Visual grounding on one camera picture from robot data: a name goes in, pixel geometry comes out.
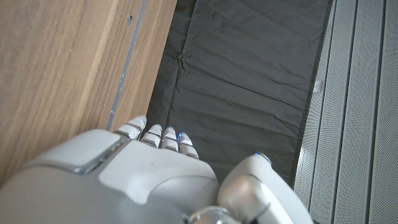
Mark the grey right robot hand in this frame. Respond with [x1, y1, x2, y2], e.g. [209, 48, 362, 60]
[0, 116, 315, 224]

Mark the wooden table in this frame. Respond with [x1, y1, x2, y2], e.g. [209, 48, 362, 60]
[105, 0, 149, 131]

